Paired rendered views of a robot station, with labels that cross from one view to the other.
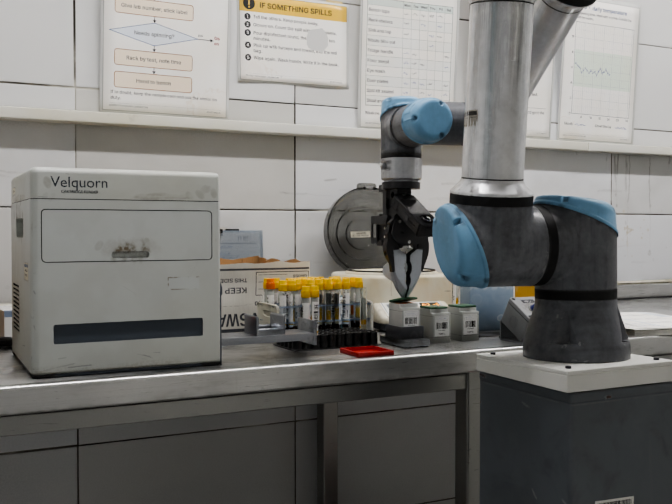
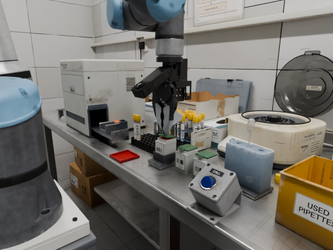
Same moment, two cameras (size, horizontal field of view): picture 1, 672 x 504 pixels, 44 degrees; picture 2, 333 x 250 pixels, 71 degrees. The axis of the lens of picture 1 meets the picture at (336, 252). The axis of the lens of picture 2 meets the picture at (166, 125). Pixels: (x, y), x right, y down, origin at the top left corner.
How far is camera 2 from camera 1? 1.58 m
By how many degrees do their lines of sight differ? 76
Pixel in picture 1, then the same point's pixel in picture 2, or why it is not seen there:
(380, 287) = (232, 126)
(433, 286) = (264, 135)
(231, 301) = not seen: hidden behind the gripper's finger
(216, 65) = not seen: outside the picture
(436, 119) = (110, 11)
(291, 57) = not seen: outside the picture
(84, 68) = (190, 9)
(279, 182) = (268, 52)
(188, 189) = (78, 66)
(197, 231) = (81, 84)
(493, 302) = (243, 162)
